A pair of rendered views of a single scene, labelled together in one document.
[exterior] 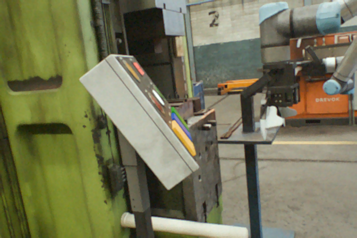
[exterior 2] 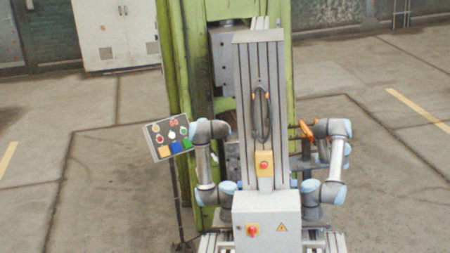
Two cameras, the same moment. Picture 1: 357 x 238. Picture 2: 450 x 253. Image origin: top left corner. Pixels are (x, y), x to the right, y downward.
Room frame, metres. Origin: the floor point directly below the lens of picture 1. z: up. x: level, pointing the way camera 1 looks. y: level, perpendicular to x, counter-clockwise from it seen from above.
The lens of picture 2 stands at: (-0.74, -3.17, 2.65)
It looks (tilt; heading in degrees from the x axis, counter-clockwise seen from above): 23 degrees down; 59
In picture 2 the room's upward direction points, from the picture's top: 5 degrees counter-clockwise
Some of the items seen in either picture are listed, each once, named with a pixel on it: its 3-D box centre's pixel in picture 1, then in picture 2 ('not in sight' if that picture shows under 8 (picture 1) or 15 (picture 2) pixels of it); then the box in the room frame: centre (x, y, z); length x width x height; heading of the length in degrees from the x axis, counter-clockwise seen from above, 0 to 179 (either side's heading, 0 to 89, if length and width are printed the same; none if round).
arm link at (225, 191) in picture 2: not in sight; (228, 193); (0.69, -0.77, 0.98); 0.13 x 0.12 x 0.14; 149
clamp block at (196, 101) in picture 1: (187, 105); not in sight; (1.48, -0.05, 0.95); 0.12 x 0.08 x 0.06; 66
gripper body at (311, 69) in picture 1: (312, 67); not in sight; (1.63, -0.74, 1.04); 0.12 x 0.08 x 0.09; 65
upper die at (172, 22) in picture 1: (130, 30); (230, 81); (1.38, 0.16, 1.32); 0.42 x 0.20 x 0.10; 66
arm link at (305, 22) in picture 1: (315, 20); not in sight; (0.80, -0.38, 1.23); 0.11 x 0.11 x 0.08; 59
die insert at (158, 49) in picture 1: (128, 49); not in sight; (1.42, 0.19, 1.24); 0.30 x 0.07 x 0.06; 66
